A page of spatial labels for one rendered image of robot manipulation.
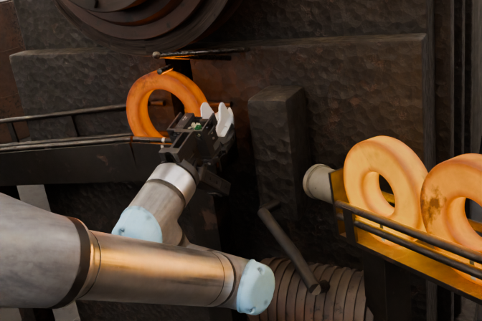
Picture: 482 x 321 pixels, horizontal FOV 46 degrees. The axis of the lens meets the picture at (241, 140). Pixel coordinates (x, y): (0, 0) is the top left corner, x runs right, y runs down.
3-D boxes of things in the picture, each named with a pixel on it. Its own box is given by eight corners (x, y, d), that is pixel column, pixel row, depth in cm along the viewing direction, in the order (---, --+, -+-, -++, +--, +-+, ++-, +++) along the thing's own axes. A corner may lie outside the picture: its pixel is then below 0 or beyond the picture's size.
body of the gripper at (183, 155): (217, 109, 97) (186, 155, 89) (230, 148, 102) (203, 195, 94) (180, 109, 100) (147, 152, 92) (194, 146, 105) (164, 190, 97)
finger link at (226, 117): (236, 88, 104) (216, 118, 98) (244, 114, 108) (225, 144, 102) (221, 88, 106) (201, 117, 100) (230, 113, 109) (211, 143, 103)
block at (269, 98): (280, 195, 116) (267, 82, 107) (318, 198, 112) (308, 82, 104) (260, 220, 107) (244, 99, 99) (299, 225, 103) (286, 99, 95)
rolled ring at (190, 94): (196, 72, 103) (204, 68, 106) (117, 73, 112) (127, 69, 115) (210, 165, 110) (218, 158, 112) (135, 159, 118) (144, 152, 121)
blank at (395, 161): (353, 128, 85) (336, 134, 84) (432, 143, 71) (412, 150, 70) (366, 222, 89) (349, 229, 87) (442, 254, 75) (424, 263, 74)
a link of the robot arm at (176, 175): (191, 214, 91) (150, 209, 94) (204, 194, 94) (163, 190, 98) (177, 180, 86) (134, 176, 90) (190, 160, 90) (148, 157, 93)
